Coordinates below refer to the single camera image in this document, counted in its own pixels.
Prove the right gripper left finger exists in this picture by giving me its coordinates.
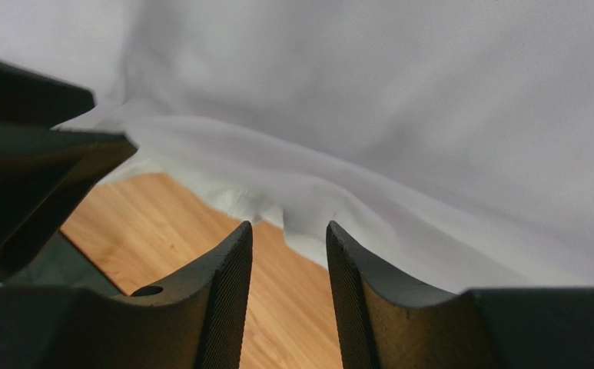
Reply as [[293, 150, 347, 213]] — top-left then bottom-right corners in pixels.
[[0, 221, 253, 368]]

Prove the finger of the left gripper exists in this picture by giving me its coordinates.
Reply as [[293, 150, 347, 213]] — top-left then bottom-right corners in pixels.
[[0, 62, 136, 282]]

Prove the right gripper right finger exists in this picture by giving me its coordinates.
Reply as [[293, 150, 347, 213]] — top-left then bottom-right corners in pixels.
[[326, 222, 594, 368]]

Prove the white t shirt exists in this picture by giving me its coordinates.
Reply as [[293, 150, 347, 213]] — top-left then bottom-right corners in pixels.
[[0, 1, 594, 292]]

